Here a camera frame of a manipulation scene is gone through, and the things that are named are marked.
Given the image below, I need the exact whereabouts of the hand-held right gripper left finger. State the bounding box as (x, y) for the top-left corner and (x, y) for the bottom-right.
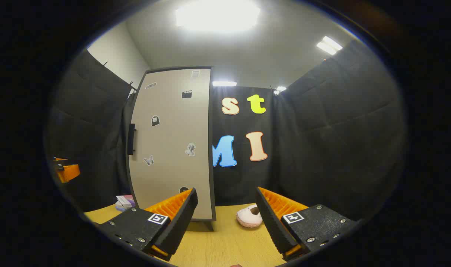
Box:
(98, 188), (199, 261)

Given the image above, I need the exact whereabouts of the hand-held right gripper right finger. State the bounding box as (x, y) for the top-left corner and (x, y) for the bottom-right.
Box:
(255, 187), (359, 261)

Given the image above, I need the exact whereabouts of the black door handle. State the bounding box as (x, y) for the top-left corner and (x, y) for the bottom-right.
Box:
(127, 123), (137, 155)

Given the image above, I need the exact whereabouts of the dark grey cabinet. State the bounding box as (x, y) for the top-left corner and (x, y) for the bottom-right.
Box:
(126, 66), (217, 231)

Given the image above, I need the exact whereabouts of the grey cabinet door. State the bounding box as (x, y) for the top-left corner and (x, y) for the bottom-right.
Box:
(127, 69), (212, 220)

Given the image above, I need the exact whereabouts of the pink plush toy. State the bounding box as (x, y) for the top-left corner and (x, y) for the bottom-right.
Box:
(236, 204), (263, 228)

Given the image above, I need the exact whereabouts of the black backdrop cloth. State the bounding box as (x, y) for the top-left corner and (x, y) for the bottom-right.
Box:
(47, 39), (407, 221)

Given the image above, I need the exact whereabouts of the large ceiling light panel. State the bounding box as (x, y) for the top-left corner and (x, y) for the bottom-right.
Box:
(175, 0), (261, 32)

